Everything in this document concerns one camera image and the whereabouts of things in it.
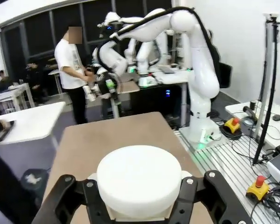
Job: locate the black camera pole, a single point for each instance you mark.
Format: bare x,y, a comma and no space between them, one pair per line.
271,93

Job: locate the white equipment desk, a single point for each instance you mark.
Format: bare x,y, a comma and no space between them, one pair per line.
275,116

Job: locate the black waste bin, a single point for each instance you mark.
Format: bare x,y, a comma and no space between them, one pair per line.
35,182

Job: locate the yellow emergency stop button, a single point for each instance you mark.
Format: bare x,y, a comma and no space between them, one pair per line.
257,187
233,124

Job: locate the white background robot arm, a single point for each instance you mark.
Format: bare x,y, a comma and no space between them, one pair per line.
130,56
145,60

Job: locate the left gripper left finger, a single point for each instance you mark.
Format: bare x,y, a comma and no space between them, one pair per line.
60,205

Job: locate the seated person in black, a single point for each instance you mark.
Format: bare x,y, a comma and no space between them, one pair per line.
36,79

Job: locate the white side table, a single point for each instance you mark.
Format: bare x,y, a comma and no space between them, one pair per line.
30,121

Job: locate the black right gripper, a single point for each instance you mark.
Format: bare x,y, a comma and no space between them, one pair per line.
108,89

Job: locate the aluminium slotted base platform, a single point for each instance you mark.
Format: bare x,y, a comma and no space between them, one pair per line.
228,163

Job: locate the aluminium profile post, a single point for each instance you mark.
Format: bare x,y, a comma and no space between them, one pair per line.
267,70

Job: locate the white cylindrical bottle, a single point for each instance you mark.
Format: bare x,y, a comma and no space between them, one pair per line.
89,93

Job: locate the person in white t-shirt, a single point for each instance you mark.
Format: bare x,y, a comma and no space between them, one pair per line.
67,63

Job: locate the white shelf table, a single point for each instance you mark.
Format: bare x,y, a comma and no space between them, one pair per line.
11,95

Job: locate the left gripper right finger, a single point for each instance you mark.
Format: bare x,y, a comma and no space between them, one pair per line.
212,200

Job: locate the black tray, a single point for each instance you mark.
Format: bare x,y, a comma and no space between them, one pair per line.
0,130

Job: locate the white round cap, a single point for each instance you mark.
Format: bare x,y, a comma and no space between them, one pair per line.
140,177

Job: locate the black office chair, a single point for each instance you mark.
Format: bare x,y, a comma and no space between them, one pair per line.
224,72

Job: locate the background lab table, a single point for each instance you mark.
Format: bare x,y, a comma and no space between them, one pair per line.
172,78

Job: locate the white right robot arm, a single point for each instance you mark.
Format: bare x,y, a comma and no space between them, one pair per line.
200,70

